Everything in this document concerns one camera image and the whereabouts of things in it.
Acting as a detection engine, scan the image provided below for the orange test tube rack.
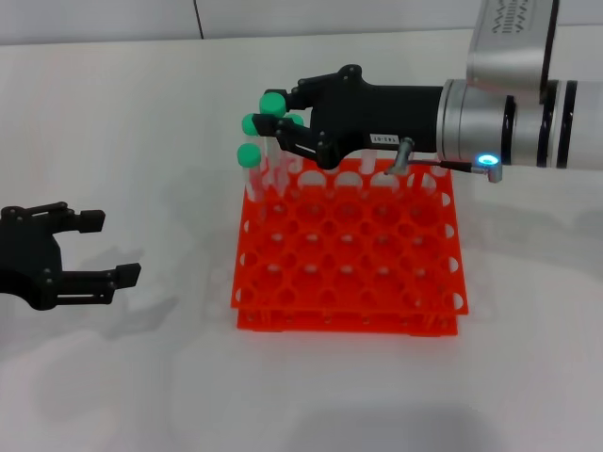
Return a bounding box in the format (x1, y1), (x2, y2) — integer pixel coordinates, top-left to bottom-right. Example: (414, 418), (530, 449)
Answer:
(230, 156), (471, 338)

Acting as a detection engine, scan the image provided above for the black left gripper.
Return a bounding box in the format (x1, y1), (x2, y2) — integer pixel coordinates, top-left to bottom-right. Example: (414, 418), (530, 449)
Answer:
(0, 201), (142, 313)

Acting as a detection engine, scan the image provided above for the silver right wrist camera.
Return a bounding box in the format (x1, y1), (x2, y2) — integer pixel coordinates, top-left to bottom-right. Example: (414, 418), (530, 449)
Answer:
(464, 0), (562, 104)

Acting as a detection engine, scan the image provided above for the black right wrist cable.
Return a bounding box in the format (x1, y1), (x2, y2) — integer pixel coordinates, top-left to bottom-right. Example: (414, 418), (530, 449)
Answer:
(406, 152), (504, 184)

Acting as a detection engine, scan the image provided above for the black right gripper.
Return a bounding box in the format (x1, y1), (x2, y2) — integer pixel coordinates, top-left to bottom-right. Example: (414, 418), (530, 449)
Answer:
(253, 63), (448, 170)

